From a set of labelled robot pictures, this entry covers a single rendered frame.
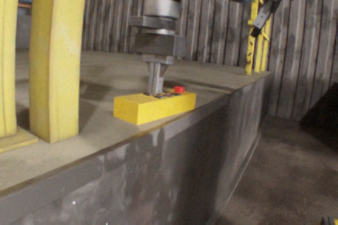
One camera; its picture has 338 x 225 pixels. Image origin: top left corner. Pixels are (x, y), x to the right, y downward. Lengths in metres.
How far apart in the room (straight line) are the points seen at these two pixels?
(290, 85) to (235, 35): 1.21
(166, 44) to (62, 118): 0.30
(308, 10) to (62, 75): 3.90
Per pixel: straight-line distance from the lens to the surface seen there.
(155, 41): 0.60
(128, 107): 0.52
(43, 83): 0.40
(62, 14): 0.39
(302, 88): 4.02
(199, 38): 4.30
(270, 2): 0.68
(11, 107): 0.42
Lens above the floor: 0.87
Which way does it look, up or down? 9 degrees down
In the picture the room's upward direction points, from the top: 5 degrees clockwise
